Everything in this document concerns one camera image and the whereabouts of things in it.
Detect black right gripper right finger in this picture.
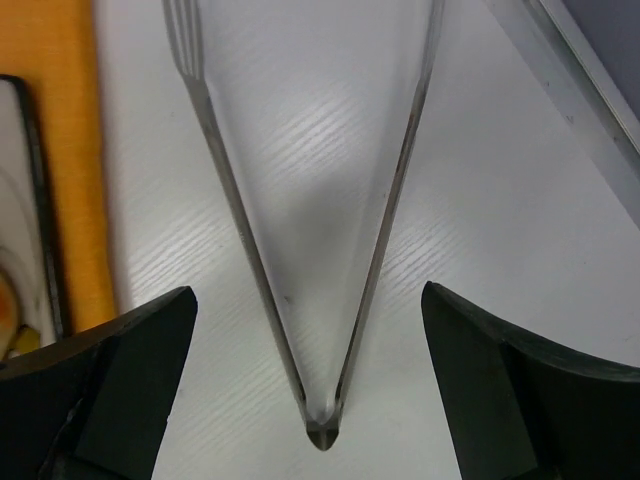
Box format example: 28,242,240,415
421,282,639,479

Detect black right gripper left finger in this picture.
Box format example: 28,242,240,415
1,287,197,479

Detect metal tongs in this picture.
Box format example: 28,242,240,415
162,1,446,452

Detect square floral ceramic plate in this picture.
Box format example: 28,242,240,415
1,74,70,362

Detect orange cloth napkin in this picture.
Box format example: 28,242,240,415
1,1,116,332

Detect aluminium right side rail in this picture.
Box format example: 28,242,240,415
486,1,639,223

